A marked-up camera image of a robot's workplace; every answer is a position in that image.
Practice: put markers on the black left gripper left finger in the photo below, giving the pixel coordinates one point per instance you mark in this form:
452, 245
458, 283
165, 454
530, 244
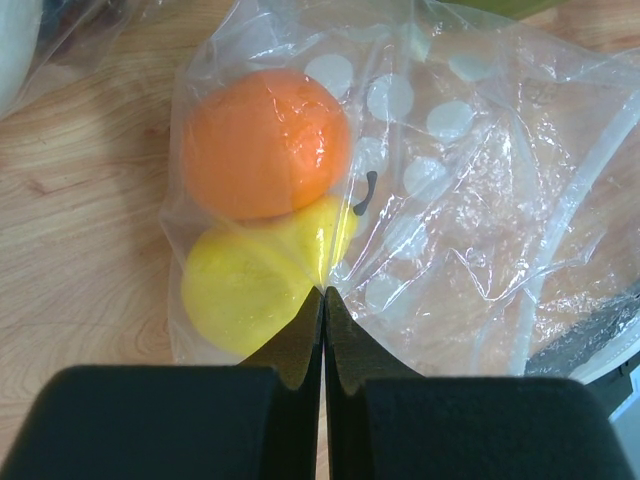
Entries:
254, 420

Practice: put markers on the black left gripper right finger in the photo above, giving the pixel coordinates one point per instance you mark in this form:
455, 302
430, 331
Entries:
386, 421

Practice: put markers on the fake yellow pear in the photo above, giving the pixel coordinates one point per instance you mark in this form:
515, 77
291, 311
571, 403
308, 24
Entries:
242, 285

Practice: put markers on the clear zip bag with fruit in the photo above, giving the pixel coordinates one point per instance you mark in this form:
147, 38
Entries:
506, 208

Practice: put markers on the fake orange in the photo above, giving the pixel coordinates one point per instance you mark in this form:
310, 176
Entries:
271, 143

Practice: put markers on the green plastic bin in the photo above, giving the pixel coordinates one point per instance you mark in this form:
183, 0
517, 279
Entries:
513, 9

